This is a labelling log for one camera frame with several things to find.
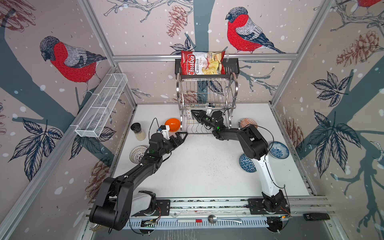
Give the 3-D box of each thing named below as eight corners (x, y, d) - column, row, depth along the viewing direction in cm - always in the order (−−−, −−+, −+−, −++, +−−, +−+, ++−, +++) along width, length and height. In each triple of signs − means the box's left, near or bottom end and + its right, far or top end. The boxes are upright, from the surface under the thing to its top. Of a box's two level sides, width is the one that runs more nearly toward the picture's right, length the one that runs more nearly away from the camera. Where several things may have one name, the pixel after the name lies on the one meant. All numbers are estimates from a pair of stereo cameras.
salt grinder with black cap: (134, 140, 99) (128, 131, 91) (137, 131, 104) (132, 122, 96) (144, 140, 99) (139, 131, 91) (146, 131, 104) (142, 122, 96)
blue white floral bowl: (273, 160, 91) (275, 157, 88) (267, 145, 98) (269, 141, 95) (289, 160, 91) (292, 157, 88) (282, 145, 98) (285, 141, 95)
